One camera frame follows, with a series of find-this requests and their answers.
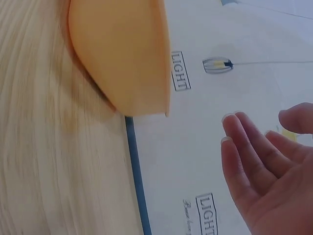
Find person's right hand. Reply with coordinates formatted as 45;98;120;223
220;102;313;235

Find orange plastic bowl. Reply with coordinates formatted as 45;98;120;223
67;0;171;118

